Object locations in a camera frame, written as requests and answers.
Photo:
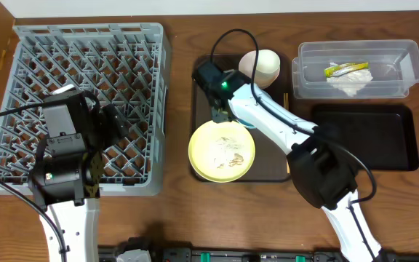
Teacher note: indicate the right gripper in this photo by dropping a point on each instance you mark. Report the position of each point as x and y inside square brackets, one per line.
[215, 119]

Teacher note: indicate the light blue bowl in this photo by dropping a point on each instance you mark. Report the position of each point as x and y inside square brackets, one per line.
[246, 124]

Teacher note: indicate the white napkin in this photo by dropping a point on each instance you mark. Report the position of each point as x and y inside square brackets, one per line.
[352, 82]

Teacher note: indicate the black tray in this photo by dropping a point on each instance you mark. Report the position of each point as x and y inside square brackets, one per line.
[381, 135]

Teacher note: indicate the clear plastic bin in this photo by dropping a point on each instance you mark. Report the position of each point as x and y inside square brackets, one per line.
[394, 65]

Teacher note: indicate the green yellow snack wrapper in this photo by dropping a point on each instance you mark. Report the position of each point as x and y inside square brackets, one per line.
[342, 69]

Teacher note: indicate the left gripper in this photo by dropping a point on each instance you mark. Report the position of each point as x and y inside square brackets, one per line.
[111, 118]

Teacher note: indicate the brown serving tray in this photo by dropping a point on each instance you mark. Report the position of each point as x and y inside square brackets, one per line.
[270, 163]

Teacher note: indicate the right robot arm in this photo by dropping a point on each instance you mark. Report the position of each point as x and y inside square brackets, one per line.
[322, 170]

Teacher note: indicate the grey dishwasher rack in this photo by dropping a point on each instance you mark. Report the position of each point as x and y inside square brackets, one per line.
[126, 65]

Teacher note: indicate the yellow plate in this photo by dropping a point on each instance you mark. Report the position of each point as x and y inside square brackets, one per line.
[221, 153]

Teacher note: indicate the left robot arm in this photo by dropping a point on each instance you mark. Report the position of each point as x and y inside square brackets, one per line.
[65, 180]

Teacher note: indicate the pink bowl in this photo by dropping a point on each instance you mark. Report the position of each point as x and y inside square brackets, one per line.
[264, 82]

